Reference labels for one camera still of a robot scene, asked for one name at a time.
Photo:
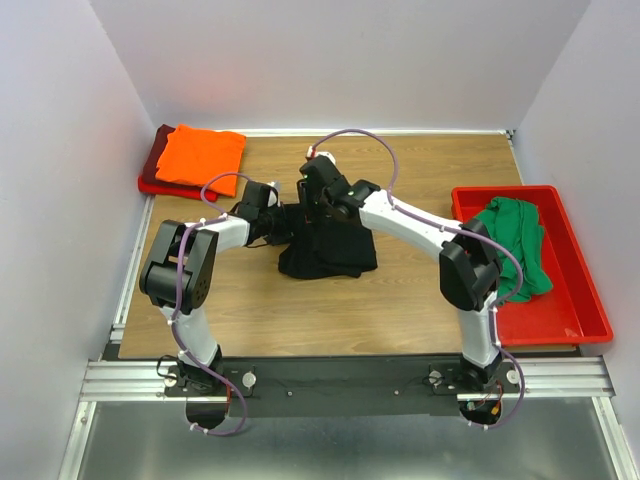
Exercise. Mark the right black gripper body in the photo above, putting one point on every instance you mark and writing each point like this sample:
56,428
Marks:
315,207

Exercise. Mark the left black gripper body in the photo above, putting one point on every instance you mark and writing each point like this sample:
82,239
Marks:
276,228

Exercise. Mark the black t shirt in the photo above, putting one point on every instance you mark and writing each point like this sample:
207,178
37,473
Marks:
325,248

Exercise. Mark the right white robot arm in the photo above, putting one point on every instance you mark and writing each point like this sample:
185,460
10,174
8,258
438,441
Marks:
469,267

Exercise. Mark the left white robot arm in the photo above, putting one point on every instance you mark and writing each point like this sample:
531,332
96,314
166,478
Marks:
178,273

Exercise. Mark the orange folded t shirt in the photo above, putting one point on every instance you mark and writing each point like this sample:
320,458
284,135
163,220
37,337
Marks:
193,156

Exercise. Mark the red folded t shirt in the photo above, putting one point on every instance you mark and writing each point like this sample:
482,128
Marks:
155,188

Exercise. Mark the maroon folded t shirt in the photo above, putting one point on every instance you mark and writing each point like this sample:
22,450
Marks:
148,173

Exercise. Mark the green t shirt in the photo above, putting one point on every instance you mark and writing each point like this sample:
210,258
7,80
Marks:
515,225

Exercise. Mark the red plastic bin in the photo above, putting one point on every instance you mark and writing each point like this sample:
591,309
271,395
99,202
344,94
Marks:
571,313

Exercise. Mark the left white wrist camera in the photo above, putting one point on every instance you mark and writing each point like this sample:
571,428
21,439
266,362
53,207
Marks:
274,193

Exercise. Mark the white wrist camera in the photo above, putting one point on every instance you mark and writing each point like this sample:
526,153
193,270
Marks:
274,193
314,152

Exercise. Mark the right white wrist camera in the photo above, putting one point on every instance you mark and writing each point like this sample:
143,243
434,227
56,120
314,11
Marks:
314,152

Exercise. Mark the aluminium frame rail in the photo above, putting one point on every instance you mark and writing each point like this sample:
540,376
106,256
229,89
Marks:
140,381

